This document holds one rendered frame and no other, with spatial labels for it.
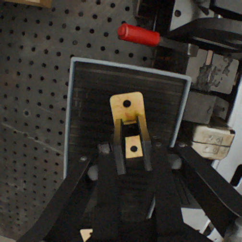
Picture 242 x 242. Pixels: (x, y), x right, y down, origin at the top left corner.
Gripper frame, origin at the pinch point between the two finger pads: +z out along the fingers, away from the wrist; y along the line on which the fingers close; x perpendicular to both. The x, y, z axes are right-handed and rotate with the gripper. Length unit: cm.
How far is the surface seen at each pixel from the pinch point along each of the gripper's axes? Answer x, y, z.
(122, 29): 11.4, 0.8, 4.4
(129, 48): 10, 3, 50
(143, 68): 6.7, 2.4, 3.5
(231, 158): -18.6, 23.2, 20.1
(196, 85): 2.1, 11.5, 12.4
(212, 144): -9.1, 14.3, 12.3
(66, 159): -3.1, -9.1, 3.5
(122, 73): 6.5, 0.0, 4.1
